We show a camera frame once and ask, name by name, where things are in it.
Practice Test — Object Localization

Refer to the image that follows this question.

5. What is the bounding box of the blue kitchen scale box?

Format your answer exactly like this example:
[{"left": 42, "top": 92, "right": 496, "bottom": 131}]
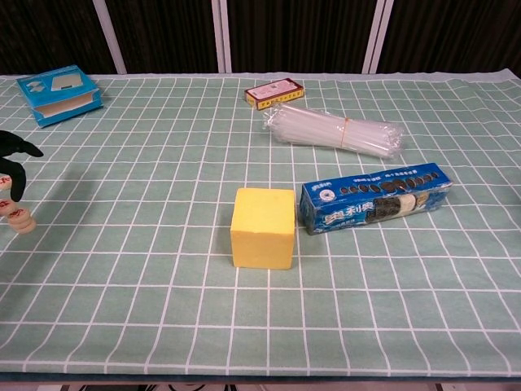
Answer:
[{"left": 15, "top": 64, "right": 105, "bottom": 130}]

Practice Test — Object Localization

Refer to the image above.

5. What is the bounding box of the blue Oreo cookie box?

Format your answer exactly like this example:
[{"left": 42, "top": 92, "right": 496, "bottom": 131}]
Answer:
[{"left": 300, "top": 161, "right": 455, "bottom": 236}]

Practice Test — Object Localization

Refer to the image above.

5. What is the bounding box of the green checked tablecloth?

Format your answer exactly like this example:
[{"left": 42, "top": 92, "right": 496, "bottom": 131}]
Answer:
[{"left": 0, "top": 68, "right": 521, "bottom": 386}]

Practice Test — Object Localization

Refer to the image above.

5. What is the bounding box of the bundle of clear straws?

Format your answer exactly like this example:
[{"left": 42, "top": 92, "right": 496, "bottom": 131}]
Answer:
[{"left": 261, "top": 101, "right": 405, "bottom": 159}]

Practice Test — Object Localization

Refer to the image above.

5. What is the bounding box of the yellow foam cube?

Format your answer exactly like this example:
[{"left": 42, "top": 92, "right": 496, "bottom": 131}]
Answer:
[{"left": 230, "top": 187, "right": 297, "bottom": 271}]

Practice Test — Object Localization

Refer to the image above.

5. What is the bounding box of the red flat card box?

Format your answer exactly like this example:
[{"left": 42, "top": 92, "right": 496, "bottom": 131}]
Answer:
[{"left": 243, "top": 77, "right": 306, "bottom": 112}]

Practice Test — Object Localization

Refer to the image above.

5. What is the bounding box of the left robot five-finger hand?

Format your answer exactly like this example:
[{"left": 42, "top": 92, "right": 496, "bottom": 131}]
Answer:
[{"left": 0, "top": 130, "right": 45, "bottom": 203}]

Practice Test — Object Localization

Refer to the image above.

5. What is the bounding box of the dark folding partition screen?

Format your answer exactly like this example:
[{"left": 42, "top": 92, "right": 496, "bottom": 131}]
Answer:
[{"left": 0, "top": 0, "right": 521, "bottom": 77}]

